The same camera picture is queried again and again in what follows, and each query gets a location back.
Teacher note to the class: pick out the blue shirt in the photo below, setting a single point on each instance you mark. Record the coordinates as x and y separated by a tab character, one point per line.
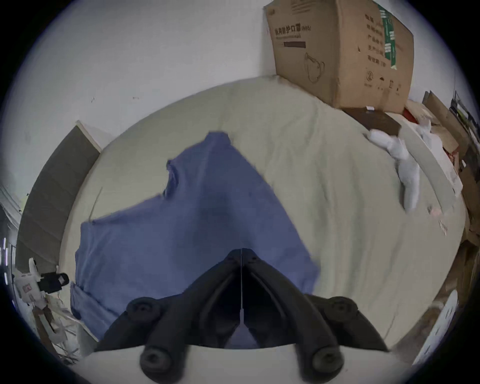
180	225

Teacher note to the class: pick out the spare white hand-held gripper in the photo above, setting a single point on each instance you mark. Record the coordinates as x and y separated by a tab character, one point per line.
37	285

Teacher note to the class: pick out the grey padded headboard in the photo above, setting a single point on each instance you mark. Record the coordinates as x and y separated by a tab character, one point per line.
52	198

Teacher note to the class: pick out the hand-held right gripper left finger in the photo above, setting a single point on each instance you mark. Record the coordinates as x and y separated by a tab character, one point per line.
176	322

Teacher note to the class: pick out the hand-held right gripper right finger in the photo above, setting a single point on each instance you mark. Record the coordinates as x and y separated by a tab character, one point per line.
300	318

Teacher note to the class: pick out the dark brown flat box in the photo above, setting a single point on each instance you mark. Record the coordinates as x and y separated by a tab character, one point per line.
375	119

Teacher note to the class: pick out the large brown cardboard carton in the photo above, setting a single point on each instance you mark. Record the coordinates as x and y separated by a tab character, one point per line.
337	52

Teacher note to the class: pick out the bed with beige sheet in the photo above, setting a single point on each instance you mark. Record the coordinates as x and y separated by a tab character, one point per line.
337	210

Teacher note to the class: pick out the white crumpled cloth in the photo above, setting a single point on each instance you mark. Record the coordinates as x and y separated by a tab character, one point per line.
403	165

